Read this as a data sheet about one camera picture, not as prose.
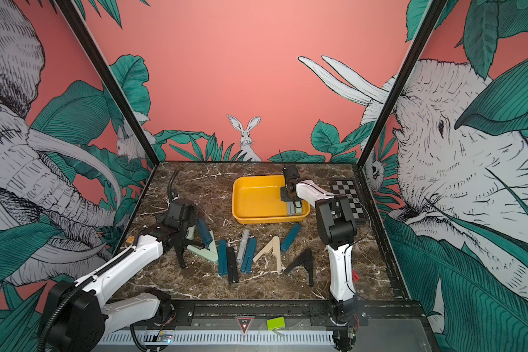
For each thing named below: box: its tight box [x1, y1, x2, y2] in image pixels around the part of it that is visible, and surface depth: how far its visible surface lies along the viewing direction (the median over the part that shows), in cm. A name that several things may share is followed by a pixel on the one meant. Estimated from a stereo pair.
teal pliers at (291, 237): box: [280, 222, 302, 252], surface depth 95 cm
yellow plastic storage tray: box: [231, 174, 311, 225], surface depth 105 cm
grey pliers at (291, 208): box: [286, 200, 296, 217], surface depth 101 cm
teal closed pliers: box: [218, 239, 229, 276], surface depth 86 cm
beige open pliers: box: [253, 236, 282, 273], surface depth 90 cm
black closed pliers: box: [227, 246, 240, 284], surface depth 84 cm
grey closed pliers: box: [236, 228, 251, 263], surface depth 90 cm
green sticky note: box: [266, 316, 286, 331], surface depth 73 cm
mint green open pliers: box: [186, 230, 219, 263], surface depth 89 cm
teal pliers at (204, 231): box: [197, 217, 213, 248], surface depth 91 cm
